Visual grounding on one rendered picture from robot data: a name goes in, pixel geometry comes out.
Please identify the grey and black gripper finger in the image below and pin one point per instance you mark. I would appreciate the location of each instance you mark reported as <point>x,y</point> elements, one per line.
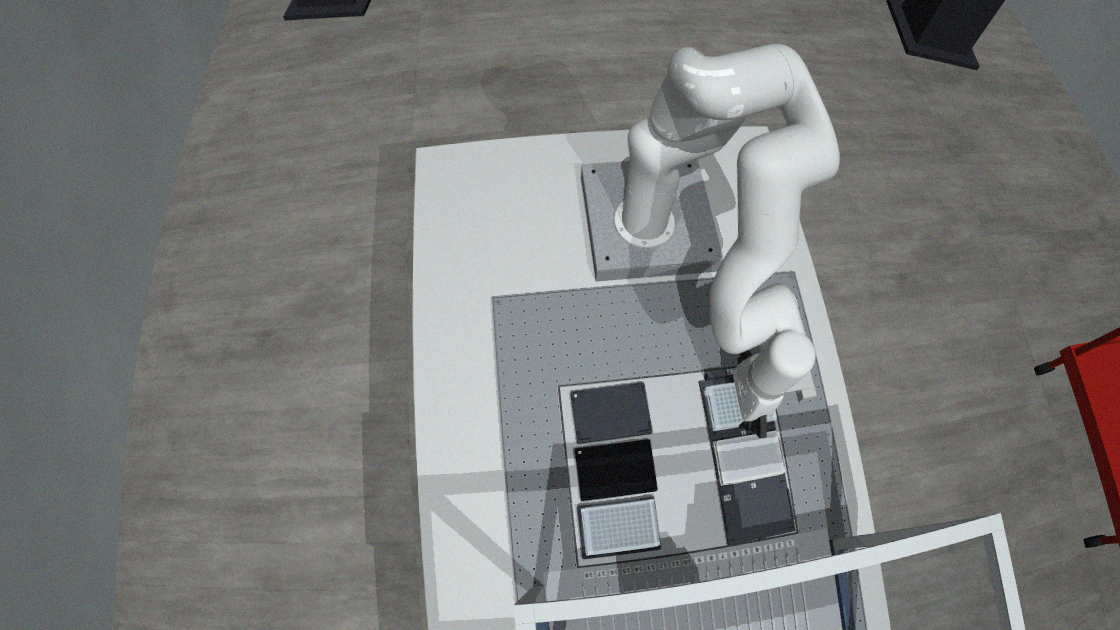
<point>758,426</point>
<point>742,357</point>

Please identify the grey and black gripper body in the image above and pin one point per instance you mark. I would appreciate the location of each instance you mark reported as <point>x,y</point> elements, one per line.
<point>751,405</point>

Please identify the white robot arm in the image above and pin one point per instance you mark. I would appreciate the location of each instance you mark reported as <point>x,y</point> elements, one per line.
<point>772,171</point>

